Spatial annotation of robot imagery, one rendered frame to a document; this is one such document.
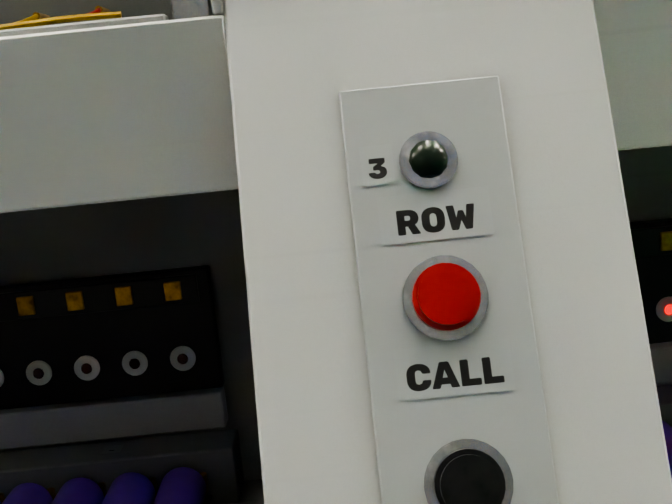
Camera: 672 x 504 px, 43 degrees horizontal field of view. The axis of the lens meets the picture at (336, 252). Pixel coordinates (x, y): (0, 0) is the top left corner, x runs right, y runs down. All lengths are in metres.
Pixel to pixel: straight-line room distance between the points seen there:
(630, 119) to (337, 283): 0.09
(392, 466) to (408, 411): 0.01
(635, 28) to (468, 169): 0.06
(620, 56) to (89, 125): 0.14
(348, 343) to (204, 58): 0.08
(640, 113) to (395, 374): 0.10
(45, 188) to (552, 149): 0.13
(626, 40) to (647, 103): 0.02
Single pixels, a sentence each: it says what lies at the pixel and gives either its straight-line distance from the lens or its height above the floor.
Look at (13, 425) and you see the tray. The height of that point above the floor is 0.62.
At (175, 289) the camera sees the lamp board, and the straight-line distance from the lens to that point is 0.37.
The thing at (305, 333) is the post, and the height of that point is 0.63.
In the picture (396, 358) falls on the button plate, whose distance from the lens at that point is 0.20.
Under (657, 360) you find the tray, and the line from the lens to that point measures 0.39.
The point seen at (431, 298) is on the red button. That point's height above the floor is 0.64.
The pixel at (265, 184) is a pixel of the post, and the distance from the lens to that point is 0.21.
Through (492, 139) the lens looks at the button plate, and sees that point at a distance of 0.22.
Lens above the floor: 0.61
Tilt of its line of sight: 10 degrees up
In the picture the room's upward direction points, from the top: 6 degrees counter-clockwise
